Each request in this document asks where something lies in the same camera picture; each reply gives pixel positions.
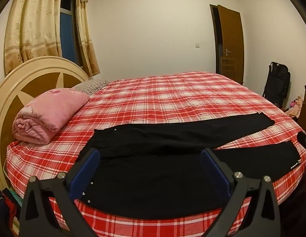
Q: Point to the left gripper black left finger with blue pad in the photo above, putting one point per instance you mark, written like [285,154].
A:
[48,207]

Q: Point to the dark window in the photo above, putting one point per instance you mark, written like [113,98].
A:
[69,33]

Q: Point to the striped grey pillow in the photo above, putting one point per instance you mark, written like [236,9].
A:
[90,87]

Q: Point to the clothes heap beside bed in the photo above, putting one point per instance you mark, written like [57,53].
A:
[9,209]

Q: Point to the cream round headboard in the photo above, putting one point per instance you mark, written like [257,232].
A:
[23,84]

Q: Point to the red plaid bed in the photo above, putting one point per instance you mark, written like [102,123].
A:
[184,97]

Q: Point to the beige right curtain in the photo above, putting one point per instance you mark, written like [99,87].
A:
[90,64]

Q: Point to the brown wooden door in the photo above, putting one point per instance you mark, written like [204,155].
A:
[229,42]

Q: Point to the beige curtain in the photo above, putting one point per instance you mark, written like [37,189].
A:
[90,64]
[33,30]

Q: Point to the black folding chair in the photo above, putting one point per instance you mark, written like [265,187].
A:
[277,84]

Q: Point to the black pants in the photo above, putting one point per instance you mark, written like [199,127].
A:
[154,171]

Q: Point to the beige left curtain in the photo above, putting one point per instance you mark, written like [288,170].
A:
[33,30]

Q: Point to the folded pink quilt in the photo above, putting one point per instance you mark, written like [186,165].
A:
[42,118]

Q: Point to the pink clothes pile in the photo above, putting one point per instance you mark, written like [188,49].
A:
[295,108]

